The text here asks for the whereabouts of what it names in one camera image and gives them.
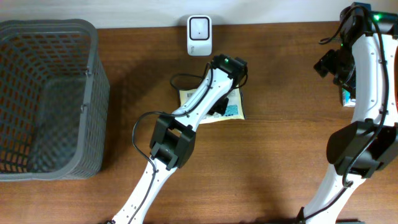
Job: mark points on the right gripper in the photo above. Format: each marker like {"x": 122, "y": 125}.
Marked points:
{"x": 325, "y": 64}

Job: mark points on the grey plastic mesh basket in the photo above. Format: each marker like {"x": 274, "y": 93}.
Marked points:
{"x": 54, "y": 100}

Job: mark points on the white barcode scanner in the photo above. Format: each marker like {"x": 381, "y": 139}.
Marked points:
{"x": 199, "y": 35}

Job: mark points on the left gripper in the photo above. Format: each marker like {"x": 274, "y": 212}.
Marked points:
{"x": 219, "y": 106}

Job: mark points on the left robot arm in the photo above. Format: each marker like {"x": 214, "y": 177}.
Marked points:
{"x": 173, "y": 139}

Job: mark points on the green tissue pack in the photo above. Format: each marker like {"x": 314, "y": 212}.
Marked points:
{"x": 347, "y": 100}

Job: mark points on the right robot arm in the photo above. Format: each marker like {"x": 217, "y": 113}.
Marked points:
{"x": 364, "y": 66}

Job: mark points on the yellow snack bag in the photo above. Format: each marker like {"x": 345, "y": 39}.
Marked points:
{"x": 234, "y": 109}

